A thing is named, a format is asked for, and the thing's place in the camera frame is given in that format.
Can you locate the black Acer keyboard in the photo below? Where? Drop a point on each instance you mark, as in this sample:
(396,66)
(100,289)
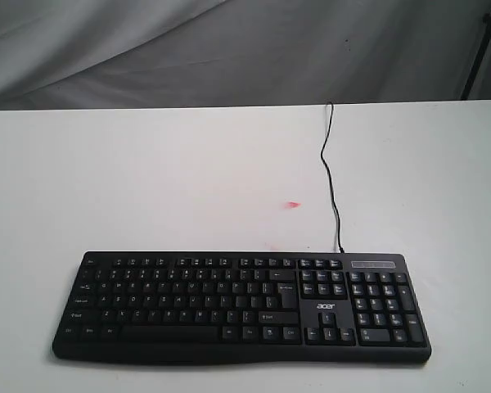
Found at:
(210,307)

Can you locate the white backdrop sheet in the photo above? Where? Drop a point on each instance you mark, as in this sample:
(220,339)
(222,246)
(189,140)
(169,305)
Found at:
(136,54)

